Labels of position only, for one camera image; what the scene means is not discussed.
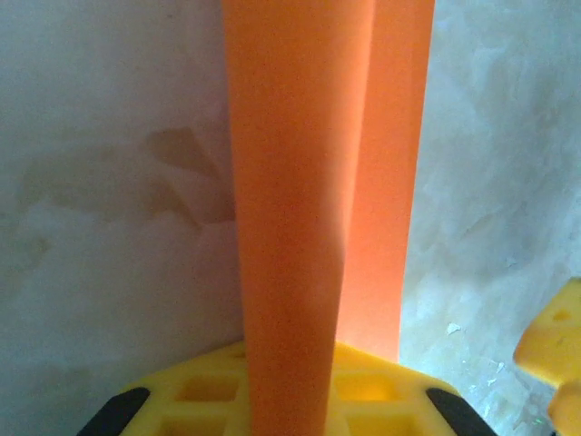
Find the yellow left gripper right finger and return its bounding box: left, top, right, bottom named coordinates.
left=326, top=342, right=498, bottom=436

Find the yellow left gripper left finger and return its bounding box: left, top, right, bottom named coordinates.
left=79, top=340, right=250, bottom=436

